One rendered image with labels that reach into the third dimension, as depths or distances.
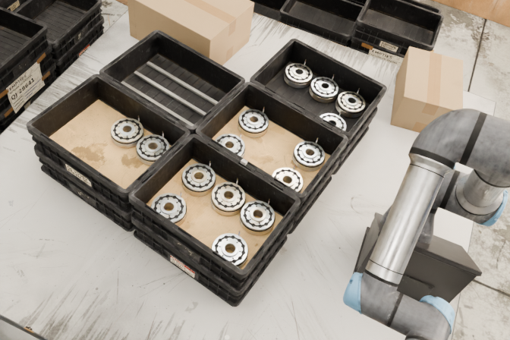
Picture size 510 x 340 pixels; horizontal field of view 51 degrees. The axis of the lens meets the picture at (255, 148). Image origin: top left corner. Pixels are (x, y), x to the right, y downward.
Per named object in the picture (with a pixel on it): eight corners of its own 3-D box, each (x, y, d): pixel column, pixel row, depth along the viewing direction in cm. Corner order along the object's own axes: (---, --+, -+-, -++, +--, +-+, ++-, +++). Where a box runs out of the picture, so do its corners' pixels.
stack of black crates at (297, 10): (350, 54, 318) (366, 7, 291) (334, 85, 299) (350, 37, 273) (288, 30, 324) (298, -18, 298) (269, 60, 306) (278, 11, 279)
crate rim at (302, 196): (348, 142, 172) (350, 137, 170) (301, 204, 155) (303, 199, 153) (247, 84, 183) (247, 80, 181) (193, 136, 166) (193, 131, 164)
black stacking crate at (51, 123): (190, 155, 173) (192, 133, 164) (127, 217, 156) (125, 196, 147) (100, 97, 184) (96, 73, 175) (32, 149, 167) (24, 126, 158)
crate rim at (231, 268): (301, 204, 155) (303, 199, 153) (243, 281, 138) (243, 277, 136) (192, 136, 166) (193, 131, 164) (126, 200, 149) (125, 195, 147)
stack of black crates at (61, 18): (63, 33, 299) (52, -20, 273) (109, 51, 295) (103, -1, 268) (15, 75, 275) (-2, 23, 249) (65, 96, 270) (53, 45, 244)
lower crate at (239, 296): (289, 238, 171) (296, 219, 162) (235, 311, 154) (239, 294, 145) (190, 174, 182) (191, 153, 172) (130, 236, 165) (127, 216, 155)
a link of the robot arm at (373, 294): (429, 87, 109) (336, 307, 109) (483, 105, 106) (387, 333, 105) (429, 100, 120) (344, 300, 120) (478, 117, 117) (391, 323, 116)
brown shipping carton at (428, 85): (445, 140, 206) (463, 111, 194) (389, 124, 208) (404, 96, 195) (447, 88, 225) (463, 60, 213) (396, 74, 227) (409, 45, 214)
